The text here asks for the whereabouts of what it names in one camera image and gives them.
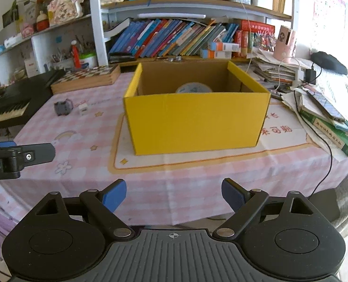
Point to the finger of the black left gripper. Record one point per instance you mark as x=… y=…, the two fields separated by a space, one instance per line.
x=38 y=154

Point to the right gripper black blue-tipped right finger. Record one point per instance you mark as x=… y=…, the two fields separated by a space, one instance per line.
x=247 y=206

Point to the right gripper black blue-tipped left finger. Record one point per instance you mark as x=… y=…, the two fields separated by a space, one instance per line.
x=101 y=205

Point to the small dark grey object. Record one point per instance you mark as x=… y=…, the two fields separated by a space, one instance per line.
x=63 y=108

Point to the small white cube box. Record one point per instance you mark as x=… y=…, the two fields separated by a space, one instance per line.
x=83 y=109

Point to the yellow tape roll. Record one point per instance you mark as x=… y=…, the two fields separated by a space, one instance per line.
x=193 y=87

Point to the black electronic keyboard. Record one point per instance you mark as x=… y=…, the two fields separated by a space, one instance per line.
x=21 y=100

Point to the pink checkered tablecloth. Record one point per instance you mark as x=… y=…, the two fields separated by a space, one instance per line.
x=83 y=146

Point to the cream orange-bordered mat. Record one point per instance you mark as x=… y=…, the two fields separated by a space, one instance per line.
x=282 y=132

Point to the wooden chessboard box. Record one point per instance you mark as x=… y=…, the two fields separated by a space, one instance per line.
x=86 y=79

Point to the yellow cardboard box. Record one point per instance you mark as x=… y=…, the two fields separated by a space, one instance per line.
x=161 y=121

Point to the green lid white jar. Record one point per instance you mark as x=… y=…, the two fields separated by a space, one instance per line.
x=88 y=60

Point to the red bottle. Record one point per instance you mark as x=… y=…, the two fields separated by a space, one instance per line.
x=75 y=54

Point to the green thick book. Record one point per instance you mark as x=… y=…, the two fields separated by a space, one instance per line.
x=338 y=137

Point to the black power adapter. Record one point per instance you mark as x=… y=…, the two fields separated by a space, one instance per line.
x=310 y=76

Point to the orange white carton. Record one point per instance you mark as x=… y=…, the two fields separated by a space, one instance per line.
x=219 y=50

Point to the pink floral ornament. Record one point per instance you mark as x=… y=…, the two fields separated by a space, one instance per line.
x=62 y=11

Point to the pink cylindrical holder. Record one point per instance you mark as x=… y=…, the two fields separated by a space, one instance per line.
x=285 y=45

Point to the row of leaning books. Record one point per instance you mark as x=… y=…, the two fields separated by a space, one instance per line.
x=150 y=38

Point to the white bookshelf frame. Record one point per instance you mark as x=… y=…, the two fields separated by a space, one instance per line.
x=42 y=45

